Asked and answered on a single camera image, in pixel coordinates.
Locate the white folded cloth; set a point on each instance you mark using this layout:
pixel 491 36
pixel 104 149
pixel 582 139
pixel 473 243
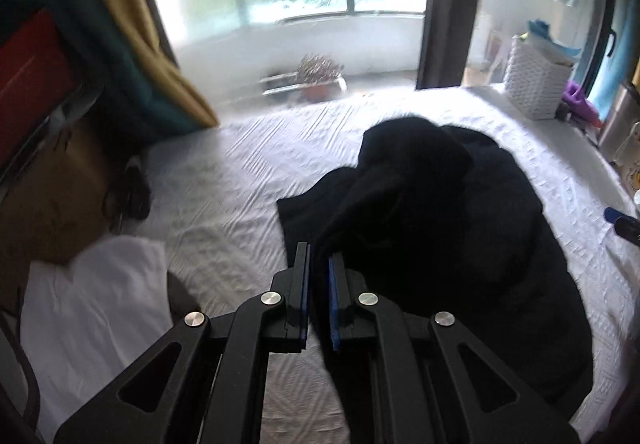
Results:
pixel 100 304

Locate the white woven basket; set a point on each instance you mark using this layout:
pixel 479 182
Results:
pixel 530 83

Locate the black garment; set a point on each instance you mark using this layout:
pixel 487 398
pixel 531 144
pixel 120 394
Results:
pixel 425 204

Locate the dried potted plant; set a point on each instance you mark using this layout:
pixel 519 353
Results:
pixel 320 71

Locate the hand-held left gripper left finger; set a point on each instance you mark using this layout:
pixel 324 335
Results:
pixel 306 304

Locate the yellow curtain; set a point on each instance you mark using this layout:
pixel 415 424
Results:
pixel 150 48

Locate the low white plant stand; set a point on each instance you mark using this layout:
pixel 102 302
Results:
pixel 280 83

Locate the steel thermos bottle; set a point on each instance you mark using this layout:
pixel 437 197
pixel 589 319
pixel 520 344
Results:
pixel 620 123

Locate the blue cloth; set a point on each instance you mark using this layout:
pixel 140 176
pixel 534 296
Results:
pixel 547 36

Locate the teal curtain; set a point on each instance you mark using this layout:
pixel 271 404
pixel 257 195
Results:
pixel 100 38

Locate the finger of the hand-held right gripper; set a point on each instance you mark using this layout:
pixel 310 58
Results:
pixel 627 228

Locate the purple cloth item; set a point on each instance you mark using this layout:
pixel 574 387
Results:
pixel 580 101

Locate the dark door frame post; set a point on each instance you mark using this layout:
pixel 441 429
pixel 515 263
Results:
pixel 445 8

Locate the black earphones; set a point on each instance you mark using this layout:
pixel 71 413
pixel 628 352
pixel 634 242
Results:
pixel 131 194

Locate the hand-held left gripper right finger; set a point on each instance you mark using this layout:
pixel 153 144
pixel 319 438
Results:
pixel 333 304

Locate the brown cardboard box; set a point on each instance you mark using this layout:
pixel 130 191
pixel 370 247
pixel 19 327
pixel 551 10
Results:
pixel 55 194

